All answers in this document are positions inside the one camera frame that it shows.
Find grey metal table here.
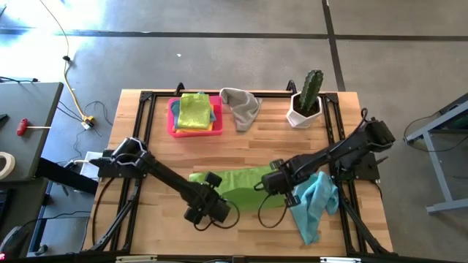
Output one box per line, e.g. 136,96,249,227
403,93,468,215

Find cream tape roll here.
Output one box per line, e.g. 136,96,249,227
0,151,17,180

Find pink plastic bin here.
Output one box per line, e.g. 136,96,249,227
167,95,224,139

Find thin black cable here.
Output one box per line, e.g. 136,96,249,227
0,75,39,83

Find blue microfiber towel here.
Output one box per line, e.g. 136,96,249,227
290,170,340,246
170,91,217,129

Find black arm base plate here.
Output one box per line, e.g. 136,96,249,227
89,148,147,180
331,151,381,182

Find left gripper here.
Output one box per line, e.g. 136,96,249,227
182,170,223,224

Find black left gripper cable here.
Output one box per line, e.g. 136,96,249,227
193,199,241,232

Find black beam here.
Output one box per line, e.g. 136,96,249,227
36,156,99,194

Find grey side table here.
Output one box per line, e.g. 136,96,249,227
0,82,65,183

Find yellow extension cable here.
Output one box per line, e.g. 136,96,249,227
38,0,91,121

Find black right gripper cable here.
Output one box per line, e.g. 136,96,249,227
257,191,290,229

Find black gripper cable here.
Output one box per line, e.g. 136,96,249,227
257,191,290,229
193,199,241,232

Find silver metal bracket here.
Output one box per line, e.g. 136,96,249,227
116,255,158,263
320,256,362,263

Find green cactus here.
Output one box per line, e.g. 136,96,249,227
298,69,325,114

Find red-handled screwdriver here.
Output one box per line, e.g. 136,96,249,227
15,117,52,137

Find yellow microfiber towel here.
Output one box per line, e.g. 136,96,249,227
174,104,215,134

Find white faceted plant pot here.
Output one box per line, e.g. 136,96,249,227
285,91,324,129

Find grey rounded object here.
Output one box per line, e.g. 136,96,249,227
0,225,32,261

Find black aluminium table frame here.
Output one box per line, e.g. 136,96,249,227
82,82,398,263

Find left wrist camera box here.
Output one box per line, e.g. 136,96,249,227
210,199,233,224

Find light green microfiber towel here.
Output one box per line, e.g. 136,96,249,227
176,93,212,131

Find yellow cable plug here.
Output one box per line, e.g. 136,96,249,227
80,115,97,131

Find grey microfiber towel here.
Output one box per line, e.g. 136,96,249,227
219,87,263,132

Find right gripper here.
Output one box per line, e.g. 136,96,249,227
254,159,303,207

